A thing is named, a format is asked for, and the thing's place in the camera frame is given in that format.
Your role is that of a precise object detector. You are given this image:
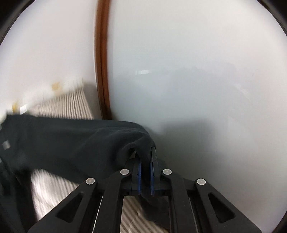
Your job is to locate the black long-sleeve sweatshirt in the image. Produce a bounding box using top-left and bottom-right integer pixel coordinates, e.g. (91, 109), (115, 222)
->
(0, 113), (173, 233)

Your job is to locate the striped mattress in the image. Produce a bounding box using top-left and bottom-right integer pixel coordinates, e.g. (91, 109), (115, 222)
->
(29, 88), (167, 232)

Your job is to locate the brown wooden door frame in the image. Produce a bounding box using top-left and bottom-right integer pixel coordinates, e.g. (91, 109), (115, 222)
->
(94, 0), (112, 120)

